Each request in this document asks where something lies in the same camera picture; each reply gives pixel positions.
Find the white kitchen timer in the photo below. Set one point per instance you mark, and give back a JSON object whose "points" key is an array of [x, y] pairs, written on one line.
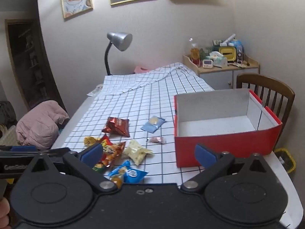
{"points": [[207, 64]]}

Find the pink stool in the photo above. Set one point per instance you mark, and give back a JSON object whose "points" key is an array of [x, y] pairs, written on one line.
{"points": [[140, 69]]}

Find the yellow box with slot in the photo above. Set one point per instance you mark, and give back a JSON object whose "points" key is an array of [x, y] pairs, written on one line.
{"points": [[227, 53]]}

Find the wooden top cabinet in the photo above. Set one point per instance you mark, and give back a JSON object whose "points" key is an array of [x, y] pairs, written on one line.
{"points": [[219, 76]]}

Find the person's left hand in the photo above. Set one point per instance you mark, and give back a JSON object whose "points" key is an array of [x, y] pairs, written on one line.
{"points": [[3, 211]]}

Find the pale yellow snack packet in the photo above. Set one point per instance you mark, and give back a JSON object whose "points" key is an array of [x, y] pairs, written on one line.
{"points": [[135, 151]]}

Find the yellow waste bin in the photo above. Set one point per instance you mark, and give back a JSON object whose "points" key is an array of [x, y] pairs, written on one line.
{"points": [[292, 164]]}

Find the light blue cookie packet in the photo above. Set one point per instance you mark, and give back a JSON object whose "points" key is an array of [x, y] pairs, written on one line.
{"points": [[151, 125]]}

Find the pale green tissue box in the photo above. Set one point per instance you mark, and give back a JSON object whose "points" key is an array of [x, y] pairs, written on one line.
{"points": [[220, 62]]}

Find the blue snack packet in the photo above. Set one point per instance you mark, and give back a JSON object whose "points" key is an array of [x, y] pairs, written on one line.
{"points": [[134, 173]]}

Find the checkered tablecloth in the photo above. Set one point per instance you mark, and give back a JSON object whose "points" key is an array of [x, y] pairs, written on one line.
{"points": [[133, 100]]}

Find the red cardboard box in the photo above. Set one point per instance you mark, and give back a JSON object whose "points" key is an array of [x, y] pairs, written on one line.
{"points": [[214, 148]]}

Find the dark grey cloth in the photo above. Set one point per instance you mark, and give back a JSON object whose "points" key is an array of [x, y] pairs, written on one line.
{"points": [[7, 112]]}

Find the silver desk lamp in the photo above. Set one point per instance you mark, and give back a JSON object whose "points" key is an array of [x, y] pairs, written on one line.
{"points": [[119, 39]]}

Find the beige bag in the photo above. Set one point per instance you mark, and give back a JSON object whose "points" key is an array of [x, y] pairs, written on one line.
{"points": [[8, 136]]}

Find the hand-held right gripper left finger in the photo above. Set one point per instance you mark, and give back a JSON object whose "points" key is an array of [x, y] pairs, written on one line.
{"points": [[91, 154]]}

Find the clear plastic packet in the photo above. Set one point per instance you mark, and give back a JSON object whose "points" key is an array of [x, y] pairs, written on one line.
{"points": [[95, 90]]}

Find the dark wooden bookcase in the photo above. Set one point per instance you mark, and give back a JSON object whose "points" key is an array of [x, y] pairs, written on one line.
{"points": [[31, 59]]}

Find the blue package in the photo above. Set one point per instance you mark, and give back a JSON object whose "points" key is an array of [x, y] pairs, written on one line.
{"points": [[238, 44]]}

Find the pink jacket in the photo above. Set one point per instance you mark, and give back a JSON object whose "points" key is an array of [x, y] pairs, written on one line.
{"points": [[40, 124]]}

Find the brown wooden chair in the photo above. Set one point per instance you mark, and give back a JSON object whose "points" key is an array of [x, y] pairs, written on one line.
{"points": [[266, 80]]}

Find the green snack packet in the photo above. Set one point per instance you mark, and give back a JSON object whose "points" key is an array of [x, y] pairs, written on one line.
{"points": [[97, 168]]}

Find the orange drink bottle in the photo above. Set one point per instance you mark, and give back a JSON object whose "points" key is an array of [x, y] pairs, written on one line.
{"points": [[195, 54]]}

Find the small pink candy packet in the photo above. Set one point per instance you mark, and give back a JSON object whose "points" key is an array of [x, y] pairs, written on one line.
{"points": [[156, 139]]}

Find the dark red snack packet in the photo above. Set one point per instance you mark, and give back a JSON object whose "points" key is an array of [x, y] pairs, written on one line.
{"points": [[116, 126]]}

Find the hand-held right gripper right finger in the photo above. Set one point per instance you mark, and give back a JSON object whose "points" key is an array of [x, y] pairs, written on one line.
{"points": [[204, 154]]}

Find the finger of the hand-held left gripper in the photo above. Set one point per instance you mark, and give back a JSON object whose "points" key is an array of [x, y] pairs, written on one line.
{"points": [[60, 152], [22, 148]]}

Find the white tube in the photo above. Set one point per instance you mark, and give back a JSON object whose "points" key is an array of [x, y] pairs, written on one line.
{"points": [[228, 39]]}

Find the red yellow chip bag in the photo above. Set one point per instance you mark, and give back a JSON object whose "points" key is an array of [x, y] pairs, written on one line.
{"points": [[112, 150]]}

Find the gold candy wrapper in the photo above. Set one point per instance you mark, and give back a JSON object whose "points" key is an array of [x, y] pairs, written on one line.
{"points": [[90, 140]]}

